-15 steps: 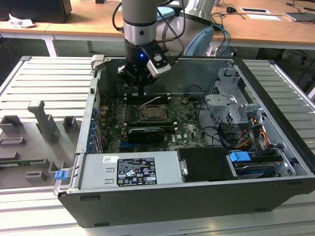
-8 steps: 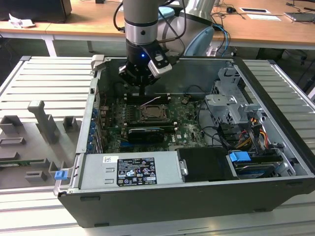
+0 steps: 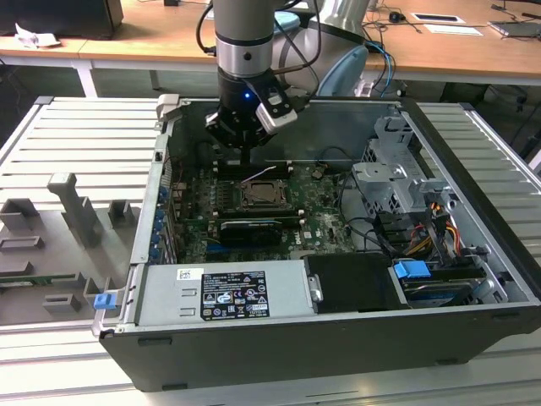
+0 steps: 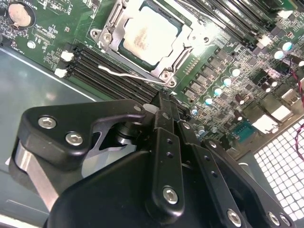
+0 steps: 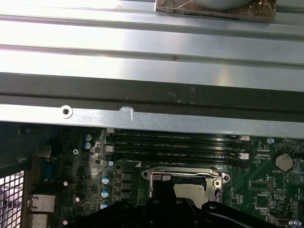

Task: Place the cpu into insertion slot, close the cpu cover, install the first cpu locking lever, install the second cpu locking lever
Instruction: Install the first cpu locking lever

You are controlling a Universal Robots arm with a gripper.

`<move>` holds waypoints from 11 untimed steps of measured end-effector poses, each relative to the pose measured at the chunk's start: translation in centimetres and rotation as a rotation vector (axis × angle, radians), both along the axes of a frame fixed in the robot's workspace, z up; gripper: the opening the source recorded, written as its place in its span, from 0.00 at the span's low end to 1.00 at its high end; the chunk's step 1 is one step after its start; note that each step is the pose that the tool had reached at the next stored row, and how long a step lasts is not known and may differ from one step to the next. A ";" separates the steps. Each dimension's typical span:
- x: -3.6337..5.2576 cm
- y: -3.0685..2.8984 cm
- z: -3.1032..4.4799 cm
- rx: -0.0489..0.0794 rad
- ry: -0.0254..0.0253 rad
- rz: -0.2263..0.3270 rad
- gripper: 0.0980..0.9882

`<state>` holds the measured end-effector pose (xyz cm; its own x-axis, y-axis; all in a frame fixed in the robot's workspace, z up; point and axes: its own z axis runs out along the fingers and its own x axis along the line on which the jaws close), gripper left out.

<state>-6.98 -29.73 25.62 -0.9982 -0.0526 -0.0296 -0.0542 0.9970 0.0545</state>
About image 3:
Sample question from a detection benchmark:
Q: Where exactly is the black RAM slot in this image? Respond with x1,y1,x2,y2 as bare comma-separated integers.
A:
218,206,303,215
214,167,292,179
218,211,306,224
214,160,292,170

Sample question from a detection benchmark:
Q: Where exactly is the grey laptop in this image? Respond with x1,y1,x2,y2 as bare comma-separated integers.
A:
488,19,541,40

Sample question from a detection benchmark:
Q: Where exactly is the black graphics card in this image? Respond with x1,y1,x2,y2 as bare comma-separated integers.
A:
185,217,291,247

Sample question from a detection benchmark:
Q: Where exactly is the thin black wire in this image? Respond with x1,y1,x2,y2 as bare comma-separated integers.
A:
317,145,354,166

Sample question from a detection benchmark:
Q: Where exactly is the green motherboard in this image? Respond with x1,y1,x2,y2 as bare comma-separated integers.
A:
171,162,360,261

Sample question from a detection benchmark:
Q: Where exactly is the metal drive cage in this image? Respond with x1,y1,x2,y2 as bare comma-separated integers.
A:
351,116,457,217

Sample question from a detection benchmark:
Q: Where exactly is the long wooden desk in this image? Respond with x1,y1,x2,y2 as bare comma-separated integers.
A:
78,0,541,102

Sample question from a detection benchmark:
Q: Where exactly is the metal socket cover frame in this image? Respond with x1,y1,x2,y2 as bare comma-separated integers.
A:
238,179,293,208

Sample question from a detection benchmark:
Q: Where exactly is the silver power supply unit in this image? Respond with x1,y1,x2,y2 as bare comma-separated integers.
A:
134,260,318,326

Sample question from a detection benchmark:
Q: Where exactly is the white paper sheet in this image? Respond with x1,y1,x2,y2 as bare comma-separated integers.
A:
424,24,485,37

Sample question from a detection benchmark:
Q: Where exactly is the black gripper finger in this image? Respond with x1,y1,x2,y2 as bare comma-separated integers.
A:
205,110,247,168
245,133,278,168

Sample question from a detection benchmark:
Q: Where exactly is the short wooden desk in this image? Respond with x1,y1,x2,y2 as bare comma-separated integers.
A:
0,36,98,99

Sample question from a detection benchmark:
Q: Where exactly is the hard disk in blue carrier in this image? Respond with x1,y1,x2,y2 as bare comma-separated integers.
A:
391,260,477,309

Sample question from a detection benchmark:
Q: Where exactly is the CPU socket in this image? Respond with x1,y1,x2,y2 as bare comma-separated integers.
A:
236,179,297,211

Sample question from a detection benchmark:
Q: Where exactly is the grey case latch handle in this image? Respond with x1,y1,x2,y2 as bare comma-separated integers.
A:
156,93,183,123

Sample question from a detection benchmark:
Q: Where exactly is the black open PC case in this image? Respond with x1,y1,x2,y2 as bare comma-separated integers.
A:
91,93,541,393

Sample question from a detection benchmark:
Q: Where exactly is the crumpled white paper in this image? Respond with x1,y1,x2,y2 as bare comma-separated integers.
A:
14,23,63,48

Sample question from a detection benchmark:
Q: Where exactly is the green RAM stick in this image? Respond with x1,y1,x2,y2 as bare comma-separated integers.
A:
0,273,79,287

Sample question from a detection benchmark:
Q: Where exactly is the grey parts rack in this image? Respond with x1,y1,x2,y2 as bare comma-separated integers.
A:
0,172,143,326

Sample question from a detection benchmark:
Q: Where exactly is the white desk cable port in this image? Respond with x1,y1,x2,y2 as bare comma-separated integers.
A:
412,12,466,25

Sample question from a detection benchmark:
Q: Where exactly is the orange yellow wire bundle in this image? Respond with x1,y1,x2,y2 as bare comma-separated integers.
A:
403,201,462,260

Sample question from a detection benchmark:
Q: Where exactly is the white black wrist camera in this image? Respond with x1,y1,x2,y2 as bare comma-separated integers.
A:
254,83,299,135

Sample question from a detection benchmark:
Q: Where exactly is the thick black cable loop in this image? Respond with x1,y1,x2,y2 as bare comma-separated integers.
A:
336,171,392,257

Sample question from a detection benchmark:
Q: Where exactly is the blue cable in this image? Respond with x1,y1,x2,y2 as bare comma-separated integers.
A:
370,40,397,101

